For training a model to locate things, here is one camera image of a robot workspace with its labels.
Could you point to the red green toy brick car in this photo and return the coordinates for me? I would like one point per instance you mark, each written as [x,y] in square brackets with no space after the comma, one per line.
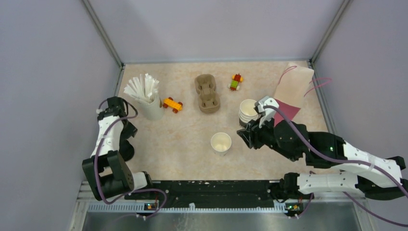
[237,79]

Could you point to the stack of paper cups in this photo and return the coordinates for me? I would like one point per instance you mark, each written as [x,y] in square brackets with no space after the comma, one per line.
[247,112]

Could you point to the yellow toy brick car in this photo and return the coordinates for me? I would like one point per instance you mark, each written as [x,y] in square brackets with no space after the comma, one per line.
[170,103]

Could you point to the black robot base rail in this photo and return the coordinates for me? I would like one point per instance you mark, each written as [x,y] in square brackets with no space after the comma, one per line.
[263,189]

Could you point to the single white paper cup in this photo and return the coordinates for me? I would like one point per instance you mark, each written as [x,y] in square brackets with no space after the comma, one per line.
[221,143]

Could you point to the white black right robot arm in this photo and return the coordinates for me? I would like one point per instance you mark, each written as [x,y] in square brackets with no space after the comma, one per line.
[358,171]

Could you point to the brown cardboard cup carrier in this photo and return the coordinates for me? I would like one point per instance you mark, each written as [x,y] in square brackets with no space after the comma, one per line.
[208,99]

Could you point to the stack of black lids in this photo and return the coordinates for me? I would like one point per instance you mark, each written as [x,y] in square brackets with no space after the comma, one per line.
[126,150]

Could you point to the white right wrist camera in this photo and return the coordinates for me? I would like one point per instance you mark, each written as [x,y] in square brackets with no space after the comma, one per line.
[265,107]

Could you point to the kraft pink paper bag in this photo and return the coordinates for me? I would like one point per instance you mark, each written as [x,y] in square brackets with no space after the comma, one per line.
[294,84]

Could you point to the white straw holder cup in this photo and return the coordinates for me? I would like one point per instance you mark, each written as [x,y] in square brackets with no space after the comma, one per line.
[152,111]

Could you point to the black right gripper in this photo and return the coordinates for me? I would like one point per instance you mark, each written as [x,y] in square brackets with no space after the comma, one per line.
[251,134]

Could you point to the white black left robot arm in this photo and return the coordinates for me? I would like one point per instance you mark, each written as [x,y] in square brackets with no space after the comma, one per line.
[106,170]

